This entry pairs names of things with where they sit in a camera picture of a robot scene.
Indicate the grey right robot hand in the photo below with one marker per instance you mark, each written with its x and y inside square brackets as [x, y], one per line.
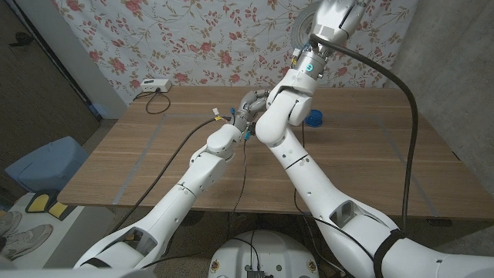
[335, 19]

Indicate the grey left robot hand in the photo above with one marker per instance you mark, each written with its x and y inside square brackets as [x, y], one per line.
[245, 114]

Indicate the grey duct tape roll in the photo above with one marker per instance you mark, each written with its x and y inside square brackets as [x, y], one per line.
[299, 27]

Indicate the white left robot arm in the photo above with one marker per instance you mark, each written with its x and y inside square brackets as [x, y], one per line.
[185, 189]

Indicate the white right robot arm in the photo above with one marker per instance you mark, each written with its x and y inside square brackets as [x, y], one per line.
[316, 181]

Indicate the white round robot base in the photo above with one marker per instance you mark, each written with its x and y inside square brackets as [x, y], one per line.
[270, 251]

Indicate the blue bottle cap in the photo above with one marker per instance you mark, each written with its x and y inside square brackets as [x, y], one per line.
[315, 119]

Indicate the floral backdrop cloth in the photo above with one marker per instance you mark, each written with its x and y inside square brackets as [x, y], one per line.
[193, 38]

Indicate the white power adapter box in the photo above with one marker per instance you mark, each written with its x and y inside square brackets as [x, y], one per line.
[155, 85]

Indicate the blue plastic bin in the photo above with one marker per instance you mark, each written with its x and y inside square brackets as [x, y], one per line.
[46, 162]

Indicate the yellow black slipper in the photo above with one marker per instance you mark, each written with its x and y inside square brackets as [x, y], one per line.
[38, 202]
[58, 209]

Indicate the white floor platform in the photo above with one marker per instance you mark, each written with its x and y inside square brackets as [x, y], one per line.
[58, 239]

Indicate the black door hook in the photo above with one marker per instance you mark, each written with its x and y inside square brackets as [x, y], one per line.
[21, 38]

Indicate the grey sneaker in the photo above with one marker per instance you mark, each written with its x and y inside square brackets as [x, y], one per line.
[27, 241]
[9, 222]

